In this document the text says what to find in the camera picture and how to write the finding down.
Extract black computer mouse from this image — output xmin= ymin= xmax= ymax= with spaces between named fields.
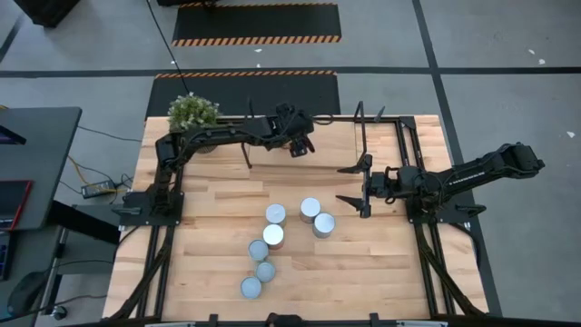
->
xmin=6 ymin=271 xmax=47 ymax=315

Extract dark grey desk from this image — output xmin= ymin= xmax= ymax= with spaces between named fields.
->
xmin=0 ymin=106 xmax=83 ymax=233

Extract tin can colourful label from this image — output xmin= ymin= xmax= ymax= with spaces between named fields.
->
xmin=262 ymin=223 xmax=286 ymax=251

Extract wooden shelf black metal legs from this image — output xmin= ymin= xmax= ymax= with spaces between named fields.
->
xmin=240 ymin=96 xmax=369 ymax=173

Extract red-edged laptop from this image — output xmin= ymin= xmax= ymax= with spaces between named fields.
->
xmin=0 ymin=180 xmax=34 ymax=233

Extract black desk leg beam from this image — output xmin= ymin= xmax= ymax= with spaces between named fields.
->
xmin=47 ymin=199 xmax=122 ymax=246

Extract black power adapter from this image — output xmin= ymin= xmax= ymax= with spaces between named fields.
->
xmin=81 ymin=180 xmax=115 ymax=200

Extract tin can green label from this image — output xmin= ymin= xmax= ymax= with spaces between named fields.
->
xmin=265 ymin=203 xmax=288 ymax=228

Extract tin can blue label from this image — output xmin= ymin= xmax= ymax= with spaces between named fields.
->
xmin=311 ymin=212 xmax=337 ymax=240

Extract black aluminium rig frame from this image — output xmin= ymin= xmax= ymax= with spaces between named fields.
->
xmin=106 ymin=104 xmax=490 ymax=327

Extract black keyboard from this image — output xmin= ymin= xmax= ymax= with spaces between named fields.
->
xmin=0 ymin=230 xmax=13 ymax=282

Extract black box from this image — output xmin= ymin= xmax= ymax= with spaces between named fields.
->
xmin=13 ymin=0 xmax=82 ymax=28

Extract long black floor cable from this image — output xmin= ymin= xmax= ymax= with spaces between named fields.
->
xmin=145 ymin=0 xmax=192 ymax=96

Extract yellow cable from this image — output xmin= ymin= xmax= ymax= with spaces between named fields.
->
xmin=66 ymin=155 xmax=120 ymax=194

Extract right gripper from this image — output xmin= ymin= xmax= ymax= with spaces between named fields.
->
xmin=334 ymin=153 xmax=397 ymax=219

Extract black floor mat striped edge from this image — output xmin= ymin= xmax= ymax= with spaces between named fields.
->
xmin=144 ymin=70 xmax=341 ymax=120
xmin=171 ymin=2 xmax=342 ymax=47

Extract tin can silver lid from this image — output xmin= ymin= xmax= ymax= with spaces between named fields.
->
xmin=247 ymin=239 xmax=270 ymax=263
xmin=240 ymin=276 xmax=263 ymax=301
xmin=254 ymin=261 xmax=277 ymax=283
xmin=299 ymin=196 xmax=321 ymax=224

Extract potted green plant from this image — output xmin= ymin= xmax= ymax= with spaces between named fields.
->
xmin=166 ymin=93 xmax=222 ymax=154

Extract thin grey floor cable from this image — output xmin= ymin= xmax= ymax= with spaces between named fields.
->
xmin=76 ymin=125 xmax=143 ymax=144

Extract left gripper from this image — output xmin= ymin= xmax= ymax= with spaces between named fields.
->
xmin=274 ymin=103 xmax=316 ymax=159

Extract black monitor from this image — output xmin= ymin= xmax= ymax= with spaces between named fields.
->
xmin=0 ymin=123 xmax=27 ymax=146

